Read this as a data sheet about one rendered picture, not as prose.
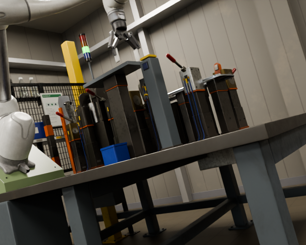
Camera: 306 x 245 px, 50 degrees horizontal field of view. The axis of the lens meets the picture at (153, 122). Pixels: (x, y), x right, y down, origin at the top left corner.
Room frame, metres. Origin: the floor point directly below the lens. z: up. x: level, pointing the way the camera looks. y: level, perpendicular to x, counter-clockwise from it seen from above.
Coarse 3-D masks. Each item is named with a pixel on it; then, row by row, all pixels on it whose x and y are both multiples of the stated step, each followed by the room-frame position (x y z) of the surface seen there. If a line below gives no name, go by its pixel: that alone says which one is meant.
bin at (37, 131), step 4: (36, 124) 2.48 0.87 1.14; (40, 124) 2.50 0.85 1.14; (36, 128) 2.48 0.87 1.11; (40, 128) 2.50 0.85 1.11; (36, 132) 2.47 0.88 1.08; (40, 132) 2.49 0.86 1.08; (44, 132) 2.51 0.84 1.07; (36, 136) 2.47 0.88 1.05; (40, 136) 2.49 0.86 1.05; (44, 136) 2.51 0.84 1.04
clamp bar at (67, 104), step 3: (66, 102) 2.28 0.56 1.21; (69, 102) 2.32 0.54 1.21; (66, 105) 2.30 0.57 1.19; (69, 105) 2.30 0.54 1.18; (66, 108) 2.31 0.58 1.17; (69, 108) 2.29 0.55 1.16; (69, 111) 2.29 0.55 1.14; (72, 111) 2.31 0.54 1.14; (69, 114) 2.30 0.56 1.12; (72, 114) 2.30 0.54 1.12; (69, 117) 2.31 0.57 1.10; (72, 117) 2.30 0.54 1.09
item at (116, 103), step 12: (108, 84) 1.70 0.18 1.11; (120, 84) 1.68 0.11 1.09; (108, 96) 1.72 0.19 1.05; (120, 96) 1.67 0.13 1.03; (120, 108) 1.68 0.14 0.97; (132, 108) 1.72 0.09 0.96; (120, 120) 1.69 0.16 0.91; (132, 120) 1.70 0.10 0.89; (120, 132) 1.71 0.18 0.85; (132, 132) 1.68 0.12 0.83; (132, 144) 1.67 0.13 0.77; (132, 156) 1.68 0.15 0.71
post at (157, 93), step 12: (144, 60) 1.53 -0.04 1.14; (156, 60) 1.54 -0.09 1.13; (144, 72) 1.54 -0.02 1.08; (156, 72) 1.52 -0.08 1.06; (156, 84) 1.51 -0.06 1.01; (156, 96) 1.52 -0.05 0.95; (168, 96) 1.55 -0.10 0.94; (156, 108) 1.53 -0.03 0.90; (168, 108) 1.53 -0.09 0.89; (156, 120) 1.54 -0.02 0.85; (168, 120) 1.52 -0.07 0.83; (168, 132) 1.51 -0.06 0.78; (168, 144) 1.52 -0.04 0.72; (180, 144) 1.54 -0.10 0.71
